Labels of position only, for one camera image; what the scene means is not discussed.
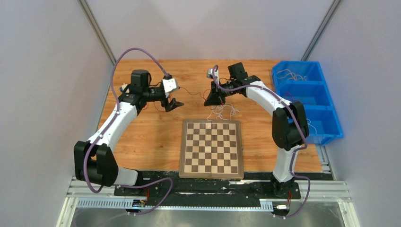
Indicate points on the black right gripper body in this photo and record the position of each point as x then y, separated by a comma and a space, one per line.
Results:
229, 85

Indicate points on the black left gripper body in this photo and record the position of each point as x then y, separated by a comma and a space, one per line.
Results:
157, 96

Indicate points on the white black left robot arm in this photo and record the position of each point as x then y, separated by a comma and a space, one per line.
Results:
94, 160

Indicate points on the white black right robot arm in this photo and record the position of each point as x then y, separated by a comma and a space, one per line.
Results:
289, 124

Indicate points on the white blue connector block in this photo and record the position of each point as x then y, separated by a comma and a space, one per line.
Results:
123, 87

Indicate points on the wooden chessboard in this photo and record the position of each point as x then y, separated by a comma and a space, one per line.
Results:
211, 150

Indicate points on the blue compartment bin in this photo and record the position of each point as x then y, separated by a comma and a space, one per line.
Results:
304, 81

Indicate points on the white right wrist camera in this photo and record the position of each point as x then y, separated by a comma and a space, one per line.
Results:
211, 73

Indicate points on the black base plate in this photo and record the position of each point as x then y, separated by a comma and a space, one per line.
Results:
204, 192

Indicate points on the aluminium frame rail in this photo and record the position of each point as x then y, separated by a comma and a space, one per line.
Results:
300, 196

